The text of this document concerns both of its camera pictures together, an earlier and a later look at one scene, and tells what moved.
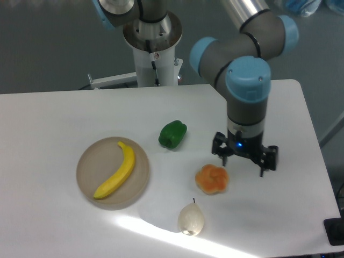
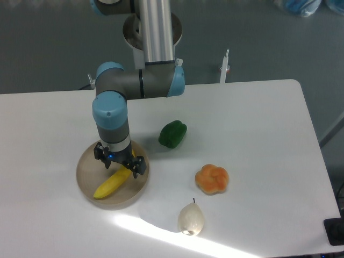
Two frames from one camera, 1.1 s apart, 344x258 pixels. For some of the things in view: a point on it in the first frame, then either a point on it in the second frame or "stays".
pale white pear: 191,219 stays
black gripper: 265,157 → 126,156
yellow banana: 108,187 stays
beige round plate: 101,162 stays
